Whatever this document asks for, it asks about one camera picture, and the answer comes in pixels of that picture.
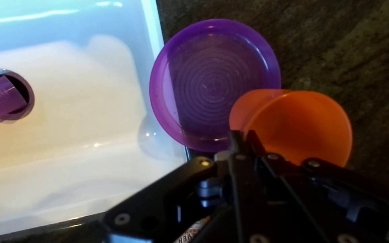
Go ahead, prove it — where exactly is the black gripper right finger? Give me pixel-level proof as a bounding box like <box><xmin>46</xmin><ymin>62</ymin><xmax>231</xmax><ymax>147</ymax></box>
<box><xmin>247</xmin><ymin>128</ymin><xmax>389</xmax><ymax>243</ymax></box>

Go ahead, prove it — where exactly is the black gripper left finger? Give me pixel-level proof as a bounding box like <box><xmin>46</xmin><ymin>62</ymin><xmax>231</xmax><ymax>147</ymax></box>
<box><xmin>98</xmin><ymin>128</ymin><xmax>273</xmax><ymax>243</ymax></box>

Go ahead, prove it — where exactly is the orange plastic cup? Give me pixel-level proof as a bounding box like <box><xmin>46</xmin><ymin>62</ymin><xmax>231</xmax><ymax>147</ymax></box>
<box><xmin>228</xmin><ymin>87</ymin><xmax>354</xmax><ymax>168</ymax></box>

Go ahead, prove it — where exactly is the purple plastic cup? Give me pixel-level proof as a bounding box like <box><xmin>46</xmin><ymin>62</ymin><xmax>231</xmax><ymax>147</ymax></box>
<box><xmin>0</xmin><ymin>67</ymin><xmax>36</xmax><ymax>127</ymax></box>

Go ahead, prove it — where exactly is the purple plastic plate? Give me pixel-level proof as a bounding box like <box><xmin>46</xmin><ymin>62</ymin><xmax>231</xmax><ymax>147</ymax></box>
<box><xmin>147</xmin><ymin>17</ymin><xmax>282</xmax><ymax>154</ymax></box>

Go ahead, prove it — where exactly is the white sink basin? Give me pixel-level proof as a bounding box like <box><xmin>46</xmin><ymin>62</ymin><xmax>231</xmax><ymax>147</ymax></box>
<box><xmin>0</xmin><ymin>0</ymin><xmax>192</xmax><ymax>240</ymax></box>

